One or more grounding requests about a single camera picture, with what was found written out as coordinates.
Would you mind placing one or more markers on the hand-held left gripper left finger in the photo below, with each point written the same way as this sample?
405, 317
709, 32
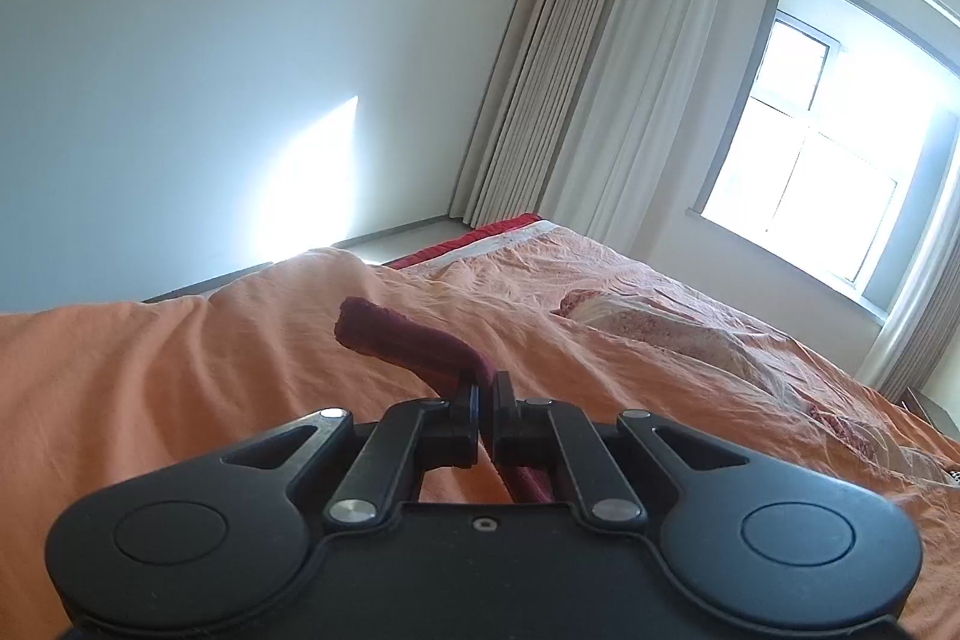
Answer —
471, 411

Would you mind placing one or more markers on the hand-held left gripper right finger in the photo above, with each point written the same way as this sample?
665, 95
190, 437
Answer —
498, 411

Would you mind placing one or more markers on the maroon sweater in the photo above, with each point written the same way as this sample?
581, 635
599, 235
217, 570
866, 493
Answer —
390, 340

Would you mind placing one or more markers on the red bedsheet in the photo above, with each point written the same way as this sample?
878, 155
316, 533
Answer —
495, 229

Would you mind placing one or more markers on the orange bed blanket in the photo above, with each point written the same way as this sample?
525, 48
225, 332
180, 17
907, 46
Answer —
187, 370

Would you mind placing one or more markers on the white sheer curtain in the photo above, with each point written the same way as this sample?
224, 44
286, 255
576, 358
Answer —
645, 85

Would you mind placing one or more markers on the window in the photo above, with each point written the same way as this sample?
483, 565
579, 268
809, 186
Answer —
825, 160

